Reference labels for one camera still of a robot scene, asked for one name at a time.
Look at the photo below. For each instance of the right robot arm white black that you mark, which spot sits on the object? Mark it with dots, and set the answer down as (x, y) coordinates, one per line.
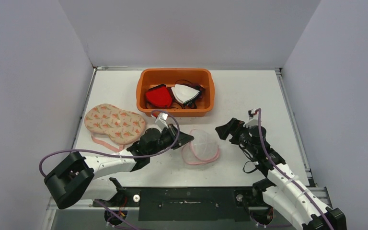
(281, 188)

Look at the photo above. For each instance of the aluminium front rail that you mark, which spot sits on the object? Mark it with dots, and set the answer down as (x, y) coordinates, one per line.
(319, 192)

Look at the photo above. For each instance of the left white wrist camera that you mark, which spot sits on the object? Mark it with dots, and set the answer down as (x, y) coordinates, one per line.
(161, 120)

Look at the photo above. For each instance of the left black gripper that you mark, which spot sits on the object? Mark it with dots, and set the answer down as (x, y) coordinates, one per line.
(174, 130)

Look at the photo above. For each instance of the orange plastic tub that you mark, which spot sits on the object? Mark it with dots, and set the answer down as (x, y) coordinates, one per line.
(151, 78)

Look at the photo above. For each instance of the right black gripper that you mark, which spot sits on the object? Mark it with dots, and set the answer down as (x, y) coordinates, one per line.
(235, 129)

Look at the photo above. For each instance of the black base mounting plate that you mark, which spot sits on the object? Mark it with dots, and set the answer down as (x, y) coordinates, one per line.
(191, 203)

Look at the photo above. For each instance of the floral padded bra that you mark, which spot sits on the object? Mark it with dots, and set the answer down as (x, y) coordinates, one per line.
(112, 127)

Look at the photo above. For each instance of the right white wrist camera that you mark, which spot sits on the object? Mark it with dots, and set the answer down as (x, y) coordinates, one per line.
(253, 118)

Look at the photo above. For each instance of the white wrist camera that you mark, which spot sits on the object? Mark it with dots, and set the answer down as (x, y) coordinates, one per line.
(253, 118)
(161, 120)

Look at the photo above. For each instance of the white mesh laundry bag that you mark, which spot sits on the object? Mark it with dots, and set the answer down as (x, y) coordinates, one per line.
(204, 149)

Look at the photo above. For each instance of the white bra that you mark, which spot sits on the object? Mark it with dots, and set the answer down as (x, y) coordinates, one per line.
(184, 94)

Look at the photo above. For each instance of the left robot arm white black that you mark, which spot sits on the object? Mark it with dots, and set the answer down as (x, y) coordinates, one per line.
(79, 177)

